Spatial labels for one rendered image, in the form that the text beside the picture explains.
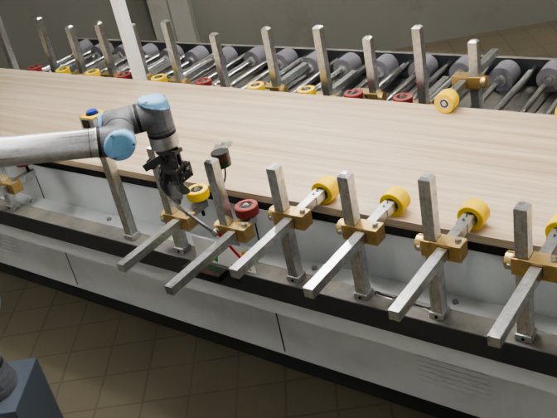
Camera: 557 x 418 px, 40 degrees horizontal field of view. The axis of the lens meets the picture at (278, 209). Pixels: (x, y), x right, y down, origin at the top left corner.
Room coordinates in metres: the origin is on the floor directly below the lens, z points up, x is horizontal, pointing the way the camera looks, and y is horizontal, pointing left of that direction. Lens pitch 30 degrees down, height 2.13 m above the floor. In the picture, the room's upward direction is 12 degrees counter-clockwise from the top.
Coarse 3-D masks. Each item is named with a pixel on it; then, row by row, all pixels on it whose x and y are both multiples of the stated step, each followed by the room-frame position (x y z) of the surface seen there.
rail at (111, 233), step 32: (32, 224) 2.88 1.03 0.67; (64, 224) 2.77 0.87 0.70; (96, 224) 2.71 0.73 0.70; (160, 256) 2.40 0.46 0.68; (192, 256) 2.31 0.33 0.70; (256, 288) 2.11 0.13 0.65; (288, 288) 2.02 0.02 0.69; (352, 288) 1.93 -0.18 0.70; (352, 320) 1.87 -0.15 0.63; (384, 320) 1.79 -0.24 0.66; (416, 320) 1.72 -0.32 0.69; (448, 320) 1.69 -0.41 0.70; (480, 320) 1.66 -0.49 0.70; (480, 352) 1.60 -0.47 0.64; (512, 352) 1.54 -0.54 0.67; (544, 352) 1.49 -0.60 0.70
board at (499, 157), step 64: (0, 128) 3.50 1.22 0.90; (64, 128) 3.32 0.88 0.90; (192, 128) 3.00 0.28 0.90; (256, 128) 2.86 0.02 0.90; (320, 128) 2.73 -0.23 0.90; (384, 128) 2.60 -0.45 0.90; (448, 128) 2.49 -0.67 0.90; (512, 128) 2.38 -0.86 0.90; (256, 192) 2.31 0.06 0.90; (384, 192) 2.13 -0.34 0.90; (448, 192) 2.04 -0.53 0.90; (512, 192) 1.97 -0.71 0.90
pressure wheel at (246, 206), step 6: (240, 204) 2.25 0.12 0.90; (246, 204) 2.23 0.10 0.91; (252, 204) 2.23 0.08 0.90; (240, 210) 2.20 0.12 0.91; (246, 210) 2.19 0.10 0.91; (252, 210) 2.20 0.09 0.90; (258, 210) 2.22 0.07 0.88; (240, 216) 2.20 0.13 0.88; (246, 216) 2.19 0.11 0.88; (252, 216) 2.19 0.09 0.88
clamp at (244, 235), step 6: (216, 222) 2.22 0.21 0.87; (234, 222) 2.19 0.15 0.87; (240, 222) 2.18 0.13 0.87; (246, 222) 2.18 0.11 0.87; (222, 228) 2.19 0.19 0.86; (228, 228) 2.17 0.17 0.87; (234, 228) 2.16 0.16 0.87; (240, 228) 2.15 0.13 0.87; (246, 228) 2.14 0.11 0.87; (252, 228) 2.16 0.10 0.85; (222, 234) 2.19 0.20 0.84; (240, 234) 2.14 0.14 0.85; (246, 234) 2.14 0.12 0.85; (252, 234) 2.16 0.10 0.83; (240, 240) 2.14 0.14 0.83; (246, 240) 2.13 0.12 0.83
